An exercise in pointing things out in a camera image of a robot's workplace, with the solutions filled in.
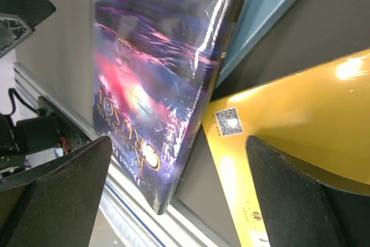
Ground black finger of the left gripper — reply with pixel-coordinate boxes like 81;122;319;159
1;0;56;57

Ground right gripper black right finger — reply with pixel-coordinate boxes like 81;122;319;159
246;136;369;246

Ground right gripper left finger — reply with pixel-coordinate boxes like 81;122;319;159
1;136;112;246

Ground yellow book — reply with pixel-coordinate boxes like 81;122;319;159
203;49;369;246

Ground purple Robinson Crusoe book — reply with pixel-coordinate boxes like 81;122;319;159
92;0;246;215

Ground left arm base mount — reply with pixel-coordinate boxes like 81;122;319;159
1;88;90;179

